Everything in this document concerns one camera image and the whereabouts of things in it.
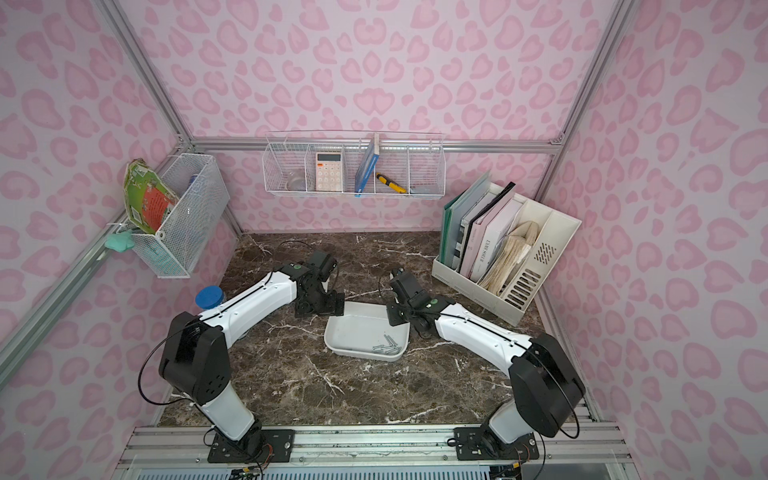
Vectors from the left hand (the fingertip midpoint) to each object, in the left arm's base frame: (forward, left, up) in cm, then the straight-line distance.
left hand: (329, 306), depth 89 cm
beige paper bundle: (+12, -54, +10) cm, 56 cm away
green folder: (+17, -36, +18) cm, 44 cm away
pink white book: (+15, -46, +15) cm, 50 cm away
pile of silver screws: (-10, -18, -8) cm, 22 cm away
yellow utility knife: (+35, -20, +17) cm, 43 cm away
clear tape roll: (+34, +12, +19) cm, 41 cm away
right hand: (-1, -19, +2) cm, 19 cm away
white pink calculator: (+36, +1, +21) cm, 42 cm away
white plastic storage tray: (-4, -10, -9) cm, 14 cm away
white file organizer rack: (+19, -67, -7) cm, 70 cm away
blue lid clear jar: (-1, +31, +8) cm, 32 cm away
